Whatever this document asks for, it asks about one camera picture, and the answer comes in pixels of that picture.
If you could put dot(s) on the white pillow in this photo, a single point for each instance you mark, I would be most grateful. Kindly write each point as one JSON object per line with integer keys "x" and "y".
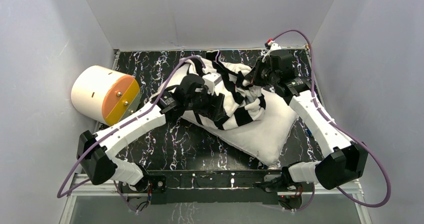
{"x": 264, "y": 138}

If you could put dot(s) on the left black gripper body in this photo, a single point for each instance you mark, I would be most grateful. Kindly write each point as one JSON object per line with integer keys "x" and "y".
{"x": 209, "y": 96}

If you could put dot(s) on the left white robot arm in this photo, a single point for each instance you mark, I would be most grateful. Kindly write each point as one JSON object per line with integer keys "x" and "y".
{"x": 97, "y": 151}

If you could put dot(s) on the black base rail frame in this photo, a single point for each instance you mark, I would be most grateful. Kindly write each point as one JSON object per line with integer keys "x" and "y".
{"x": 210, "y": 186}

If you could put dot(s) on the white orange cylinder roll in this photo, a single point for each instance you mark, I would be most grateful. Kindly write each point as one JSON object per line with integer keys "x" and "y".
{"x": 105, "y": 95}

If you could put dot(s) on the black white striped pillowcase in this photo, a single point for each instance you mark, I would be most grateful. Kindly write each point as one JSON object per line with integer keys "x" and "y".
{"x": 243, "y": 103}

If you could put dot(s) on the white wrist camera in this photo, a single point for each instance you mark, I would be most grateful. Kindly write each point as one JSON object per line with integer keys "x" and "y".
{"x": 211, "y": 80}
{"x": 270, "y": 46}

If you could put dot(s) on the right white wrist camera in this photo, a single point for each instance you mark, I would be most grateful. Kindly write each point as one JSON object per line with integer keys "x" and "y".
{"x": 270, "y": 46}

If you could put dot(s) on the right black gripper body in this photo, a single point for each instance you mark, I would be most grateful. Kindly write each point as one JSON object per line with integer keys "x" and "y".
{"x": 270, "y": 77}

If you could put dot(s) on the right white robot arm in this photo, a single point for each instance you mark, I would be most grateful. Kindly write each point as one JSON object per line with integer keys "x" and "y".
{"x": 344, "y": 159}

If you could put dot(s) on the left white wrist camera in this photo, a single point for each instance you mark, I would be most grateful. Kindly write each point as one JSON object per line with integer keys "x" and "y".
{"x": 211, "y": 80}

